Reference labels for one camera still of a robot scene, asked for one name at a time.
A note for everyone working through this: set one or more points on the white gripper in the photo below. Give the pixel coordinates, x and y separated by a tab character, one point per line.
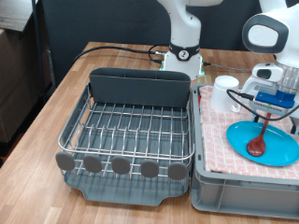
250	88

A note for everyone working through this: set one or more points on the grey plastic crate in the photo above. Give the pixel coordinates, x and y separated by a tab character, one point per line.
243	194

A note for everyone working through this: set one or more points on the black metal pole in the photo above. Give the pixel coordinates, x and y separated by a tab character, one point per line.
39	46

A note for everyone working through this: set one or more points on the pink checked towel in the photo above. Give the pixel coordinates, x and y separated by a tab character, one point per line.
218	146

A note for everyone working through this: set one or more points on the dark fabric partition panel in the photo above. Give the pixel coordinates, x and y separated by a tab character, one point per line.
109	21

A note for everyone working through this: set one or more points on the dark grey drain tray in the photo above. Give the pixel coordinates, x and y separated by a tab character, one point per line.
124	191

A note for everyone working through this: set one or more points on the dark wooden shelf board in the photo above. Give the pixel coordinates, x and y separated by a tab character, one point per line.
15	12

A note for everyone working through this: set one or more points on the red-brown wooden spoon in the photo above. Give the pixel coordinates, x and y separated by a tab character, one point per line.
256	146

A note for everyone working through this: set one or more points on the cardboard box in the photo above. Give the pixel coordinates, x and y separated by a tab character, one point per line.
15	87

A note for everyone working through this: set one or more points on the white mug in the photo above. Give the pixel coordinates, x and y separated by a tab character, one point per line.
222	93

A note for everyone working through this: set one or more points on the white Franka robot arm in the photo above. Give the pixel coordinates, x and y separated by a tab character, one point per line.
183	28

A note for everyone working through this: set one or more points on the blue plate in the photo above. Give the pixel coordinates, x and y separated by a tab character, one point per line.
280	149

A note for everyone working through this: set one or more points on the dark grey cutlery caddy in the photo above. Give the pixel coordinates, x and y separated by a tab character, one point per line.
140	88

